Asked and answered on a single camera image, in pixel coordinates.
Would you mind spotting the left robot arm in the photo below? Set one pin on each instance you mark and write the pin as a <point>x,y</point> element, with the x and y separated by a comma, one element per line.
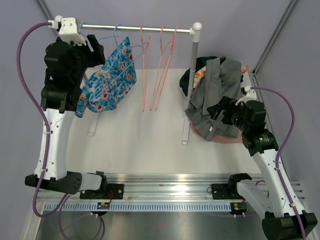
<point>66,64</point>

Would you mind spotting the white slotted cable duct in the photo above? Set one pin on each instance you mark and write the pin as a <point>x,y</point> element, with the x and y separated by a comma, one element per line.
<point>118,206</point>

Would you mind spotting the pink pleated skirt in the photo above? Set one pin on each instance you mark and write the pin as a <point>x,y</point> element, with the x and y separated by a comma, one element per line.
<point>220,136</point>

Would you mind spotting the aluminium frame post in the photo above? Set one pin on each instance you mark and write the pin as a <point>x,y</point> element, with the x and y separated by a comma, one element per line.
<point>275,35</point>
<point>45,10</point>

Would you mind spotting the pink wire hanger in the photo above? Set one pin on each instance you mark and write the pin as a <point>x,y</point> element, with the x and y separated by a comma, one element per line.
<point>159,94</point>

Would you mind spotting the orange floral skirt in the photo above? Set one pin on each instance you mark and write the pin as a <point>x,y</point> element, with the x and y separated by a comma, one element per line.
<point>201,74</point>

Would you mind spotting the aluminium frame post left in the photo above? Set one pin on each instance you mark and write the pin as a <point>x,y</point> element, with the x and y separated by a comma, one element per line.
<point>45,10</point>

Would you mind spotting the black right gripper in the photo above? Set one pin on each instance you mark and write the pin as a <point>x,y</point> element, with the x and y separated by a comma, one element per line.
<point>226,104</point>

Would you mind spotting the grey skirt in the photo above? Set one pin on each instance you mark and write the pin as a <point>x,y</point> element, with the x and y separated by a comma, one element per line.
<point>221,78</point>

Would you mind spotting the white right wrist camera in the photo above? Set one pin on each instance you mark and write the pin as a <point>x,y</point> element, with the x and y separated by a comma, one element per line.
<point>248,94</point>

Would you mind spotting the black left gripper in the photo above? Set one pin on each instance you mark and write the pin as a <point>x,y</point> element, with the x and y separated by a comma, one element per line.
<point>96,56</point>

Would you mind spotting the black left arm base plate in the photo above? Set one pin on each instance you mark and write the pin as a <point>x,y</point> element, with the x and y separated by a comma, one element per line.
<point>114,191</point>

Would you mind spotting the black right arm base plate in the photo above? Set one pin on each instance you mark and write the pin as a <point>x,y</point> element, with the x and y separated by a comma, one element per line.
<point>225,191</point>

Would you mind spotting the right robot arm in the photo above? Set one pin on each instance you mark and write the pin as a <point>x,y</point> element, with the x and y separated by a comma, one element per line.
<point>283,217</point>

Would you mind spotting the silver clothes rack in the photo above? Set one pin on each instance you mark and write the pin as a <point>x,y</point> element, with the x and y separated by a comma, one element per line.
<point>194,31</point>

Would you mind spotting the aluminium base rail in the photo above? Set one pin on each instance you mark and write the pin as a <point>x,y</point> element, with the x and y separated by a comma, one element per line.
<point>167,187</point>

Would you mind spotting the pink hanger of floral skirt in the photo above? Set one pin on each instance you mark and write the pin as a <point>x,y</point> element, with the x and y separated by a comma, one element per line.
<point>161,66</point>

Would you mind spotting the blue wire hanger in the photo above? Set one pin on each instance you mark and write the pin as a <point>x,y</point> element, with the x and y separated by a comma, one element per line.
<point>118,31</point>
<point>117,75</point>

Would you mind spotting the aluminium frame post right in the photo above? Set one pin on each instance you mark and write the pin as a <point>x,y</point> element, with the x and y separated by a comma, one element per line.
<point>275,35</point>

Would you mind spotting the blue floral garment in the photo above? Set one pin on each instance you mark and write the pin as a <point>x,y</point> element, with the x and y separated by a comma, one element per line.
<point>108,102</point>

